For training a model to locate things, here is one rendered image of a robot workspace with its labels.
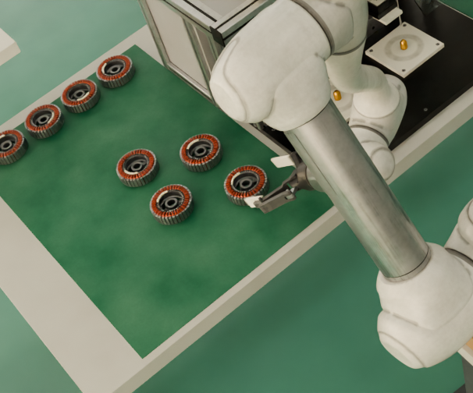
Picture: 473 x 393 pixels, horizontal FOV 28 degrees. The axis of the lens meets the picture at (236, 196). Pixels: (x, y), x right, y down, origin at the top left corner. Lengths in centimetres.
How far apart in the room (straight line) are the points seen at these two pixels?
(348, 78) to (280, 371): 140
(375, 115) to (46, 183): 100
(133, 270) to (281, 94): 95
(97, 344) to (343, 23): 105
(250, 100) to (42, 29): 304
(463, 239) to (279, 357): 125
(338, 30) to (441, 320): 58
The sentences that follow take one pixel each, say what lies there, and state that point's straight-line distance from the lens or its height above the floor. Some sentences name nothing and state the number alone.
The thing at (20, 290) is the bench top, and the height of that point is 75.
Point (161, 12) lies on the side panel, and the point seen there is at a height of 101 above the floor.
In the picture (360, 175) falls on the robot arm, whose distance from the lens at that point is 169.
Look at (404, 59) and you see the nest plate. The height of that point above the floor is 78.
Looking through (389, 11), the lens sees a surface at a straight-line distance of 264.
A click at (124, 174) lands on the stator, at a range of 257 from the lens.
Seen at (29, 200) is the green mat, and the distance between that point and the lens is 269.
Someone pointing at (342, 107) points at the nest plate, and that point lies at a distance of 255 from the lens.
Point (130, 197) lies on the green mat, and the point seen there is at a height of 75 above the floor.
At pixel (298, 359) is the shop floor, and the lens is 303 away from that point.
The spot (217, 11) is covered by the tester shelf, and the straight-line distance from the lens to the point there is 241.
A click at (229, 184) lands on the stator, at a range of 244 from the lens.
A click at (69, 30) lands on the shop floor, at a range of 446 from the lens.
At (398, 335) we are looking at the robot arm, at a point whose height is 101.
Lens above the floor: 258
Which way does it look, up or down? 48 degrees down
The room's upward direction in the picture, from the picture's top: 21 degrees counter-clockwise
